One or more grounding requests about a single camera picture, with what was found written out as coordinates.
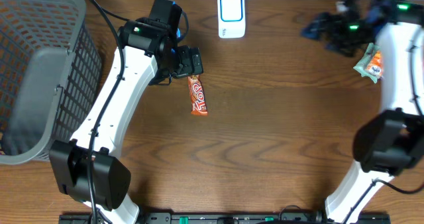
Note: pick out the black mounting rail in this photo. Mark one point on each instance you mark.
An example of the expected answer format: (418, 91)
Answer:
(240, 218)

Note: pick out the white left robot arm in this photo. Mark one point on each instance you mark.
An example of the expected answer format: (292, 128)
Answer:
(87, 166)

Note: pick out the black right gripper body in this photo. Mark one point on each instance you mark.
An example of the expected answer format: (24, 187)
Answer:
(331, 32)

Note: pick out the orange Top chocolate bar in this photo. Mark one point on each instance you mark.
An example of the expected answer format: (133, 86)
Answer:
(197, 96)

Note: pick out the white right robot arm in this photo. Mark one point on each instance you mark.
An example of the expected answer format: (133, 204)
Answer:
(392, 141)

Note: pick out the white barcode scanner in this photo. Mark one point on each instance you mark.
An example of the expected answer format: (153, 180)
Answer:
(231, 18)

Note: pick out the dark grey plastic basket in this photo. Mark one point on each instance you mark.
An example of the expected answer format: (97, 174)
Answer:
(50, 72)

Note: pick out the teal snack packet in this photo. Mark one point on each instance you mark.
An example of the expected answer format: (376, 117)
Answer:
(363, 62)

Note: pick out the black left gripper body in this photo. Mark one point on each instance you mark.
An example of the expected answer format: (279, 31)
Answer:
(191, 62)

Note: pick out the small orange snack packet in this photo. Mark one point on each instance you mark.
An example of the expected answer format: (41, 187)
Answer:
(375, 66)

